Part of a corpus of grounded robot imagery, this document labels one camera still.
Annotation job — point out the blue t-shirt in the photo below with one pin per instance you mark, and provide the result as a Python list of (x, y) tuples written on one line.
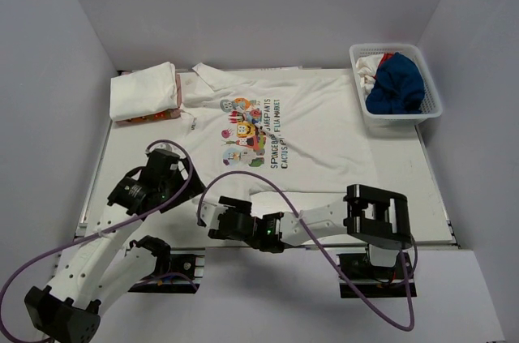
[(399, 87)]

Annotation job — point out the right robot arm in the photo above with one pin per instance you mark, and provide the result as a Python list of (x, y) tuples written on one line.
[(378, 217)]

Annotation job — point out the folded white t-shirt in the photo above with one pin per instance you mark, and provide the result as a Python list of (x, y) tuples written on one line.
[(143, 93)]

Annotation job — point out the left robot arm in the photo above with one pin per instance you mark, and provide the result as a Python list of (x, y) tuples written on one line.
[(70, 306)]

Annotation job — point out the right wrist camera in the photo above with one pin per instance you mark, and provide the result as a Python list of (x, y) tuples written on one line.
[(208, 215)]

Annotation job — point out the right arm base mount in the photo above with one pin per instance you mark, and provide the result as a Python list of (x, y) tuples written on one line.
[(376, 273)]

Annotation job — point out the white plastic basket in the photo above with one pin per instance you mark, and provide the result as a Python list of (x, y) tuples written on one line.
[(430, 106)]

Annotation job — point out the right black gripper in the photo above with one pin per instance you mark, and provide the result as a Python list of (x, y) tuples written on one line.
[(245, 206)]

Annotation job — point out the white red-print t-shirt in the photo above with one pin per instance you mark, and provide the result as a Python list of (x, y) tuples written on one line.
[(367, 68)]

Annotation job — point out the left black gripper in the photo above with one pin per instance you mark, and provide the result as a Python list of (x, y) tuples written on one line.
[(195, 187)]

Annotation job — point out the white cartoon-print t-shirt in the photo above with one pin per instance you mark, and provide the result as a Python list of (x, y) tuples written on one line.
[(303, 134)]

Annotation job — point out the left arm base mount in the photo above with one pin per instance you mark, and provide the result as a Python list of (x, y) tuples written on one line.
[(174, 273)]

